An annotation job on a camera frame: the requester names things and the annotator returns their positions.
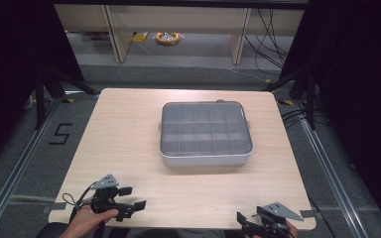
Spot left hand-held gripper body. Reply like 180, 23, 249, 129
89, 174, 137, 223

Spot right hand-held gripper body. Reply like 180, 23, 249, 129
243, 201, 305, 238

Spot person's right hand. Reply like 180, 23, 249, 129
251, 219, 299, 238

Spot person's left hand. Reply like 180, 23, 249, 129
59, 204, 120, 238

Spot grey tape strip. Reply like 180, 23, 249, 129
42, 201, 67, 214
299, 209, 318, 219

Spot person's dark sleeve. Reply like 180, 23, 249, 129
34, 221, 71, 238

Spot grey compartment box, clear lid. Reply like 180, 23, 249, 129
158, 98, 254, 168

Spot black metal stand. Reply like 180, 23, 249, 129
261, 67, 321, 131
33, 67, 100, 131

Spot yellow paper scrap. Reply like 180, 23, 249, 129
131, 32, 150, 44

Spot orange tape roll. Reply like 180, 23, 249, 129
154, 31, 182, 47

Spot white shelf unit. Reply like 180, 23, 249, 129
53, 3, 306, 66

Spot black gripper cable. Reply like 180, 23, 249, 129
62, 180, 101, 223

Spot aluminium floor rail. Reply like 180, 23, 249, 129
0, 88, 90, 238
292, 98, 368, 238

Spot black floor cables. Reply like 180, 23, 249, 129
244, 8, 294, 76

